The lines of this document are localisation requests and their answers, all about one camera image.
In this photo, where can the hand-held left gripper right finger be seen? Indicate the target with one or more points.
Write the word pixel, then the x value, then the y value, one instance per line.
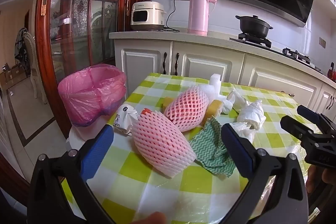
pixel 236 150

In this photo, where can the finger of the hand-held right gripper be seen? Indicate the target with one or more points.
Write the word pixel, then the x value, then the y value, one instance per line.
pixel 294 127
pixel 309 113

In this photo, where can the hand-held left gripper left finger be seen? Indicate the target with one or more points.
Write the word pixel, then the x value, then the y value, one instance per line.
pixel 97 150

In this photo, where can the white tissue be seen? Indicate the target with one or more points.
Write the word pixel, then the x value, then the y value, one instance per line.
pixel 233 102
pixel 244 132
pixel 252 113

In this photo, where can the green wavy striped cloth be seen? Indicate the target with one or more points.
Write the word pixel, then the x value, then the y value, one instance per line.
pixel 212 148

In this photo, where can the white printed paper bag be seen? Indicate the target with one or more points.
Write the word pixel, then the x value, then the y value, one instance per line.
pixel 126 119

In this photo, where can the yellow sponge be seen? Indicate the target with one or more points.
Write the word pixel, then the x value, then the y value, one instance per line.
pixel 213 108

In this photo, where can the pink plastic bag lined bin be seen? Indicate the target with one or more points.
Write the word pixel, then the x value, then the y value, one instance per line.
pixel 89 92

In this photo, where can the pink foam fruit net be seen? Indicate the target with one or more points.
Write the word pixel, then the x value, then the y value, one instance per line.
pixel 187 108
pixel 160 142

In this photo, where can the white L-shaped foam piece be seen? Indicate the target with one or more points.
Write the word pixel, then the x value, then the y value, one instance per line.
pixel 215 79

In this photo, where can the person's right hand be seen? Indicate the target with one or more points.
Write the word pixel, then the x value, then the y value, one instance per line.
pixel 315 179

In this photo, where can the person's left hand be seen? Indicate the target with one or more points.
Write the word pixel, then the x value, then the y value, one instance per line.
pixel 149 218

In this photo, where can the white round stool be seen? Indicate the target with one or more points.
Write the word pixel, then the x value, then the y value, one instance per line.
pixel 78 140

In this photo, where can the red kettle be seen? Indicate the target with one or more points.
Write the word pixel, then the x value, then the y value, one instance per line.
pixel 332 71

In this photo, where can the green checkered tablecloth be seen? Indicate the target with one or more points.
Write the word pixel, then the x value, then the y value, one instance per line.
pixel 168 197

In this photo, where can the black gas stove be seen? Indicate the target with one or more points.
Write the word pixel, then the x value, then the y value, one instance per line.
pixel 262 43

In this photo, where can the white kitchen cabinet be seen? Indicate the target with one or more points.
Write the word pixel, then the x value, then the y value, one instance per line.
pixel 210 61

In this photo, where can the black cooking pot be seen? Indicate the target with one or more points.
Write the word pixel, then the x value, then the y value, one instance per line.
pixel 253 26

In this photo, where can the white dining chair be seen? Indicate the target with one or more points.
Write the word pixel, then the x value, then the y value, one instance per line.
pixel 35 64

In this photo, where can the cardboard box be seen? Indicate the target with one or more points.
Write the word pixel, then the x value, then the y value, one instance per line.
pixel 11 73

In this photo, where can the dark cloth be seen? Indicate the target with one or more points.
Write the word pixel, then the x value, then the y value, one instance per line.
pixel 21 45

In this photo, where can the red wooden glass door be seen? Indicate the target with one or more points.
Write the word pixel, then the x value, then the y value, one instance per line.
pixel 86 16

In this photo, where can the white rice cooker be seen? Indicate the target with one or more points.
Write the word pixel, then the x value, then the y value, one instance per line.
pixel 147 15

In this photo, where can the pink thermos flask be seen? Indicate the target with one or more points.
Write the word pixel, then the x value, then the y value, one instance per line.
pixel 198 11

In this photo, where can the yellow wall switch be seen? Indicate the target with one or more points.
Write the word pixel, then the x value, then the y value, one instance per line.
pixel 322 42

